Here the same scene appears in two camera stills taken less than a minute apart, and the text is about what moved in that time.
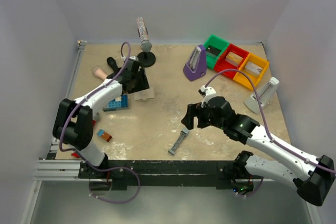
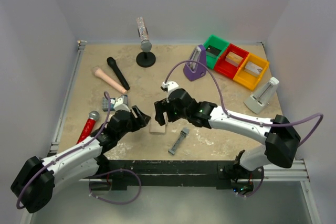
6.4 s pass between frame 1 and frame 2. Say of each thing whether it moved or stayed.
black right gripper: moved
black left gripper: moved
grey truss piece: stayed
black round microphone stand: stayed
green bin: stayed
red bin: stayed
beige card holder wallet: moved
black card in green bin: stayed
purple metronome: stayed
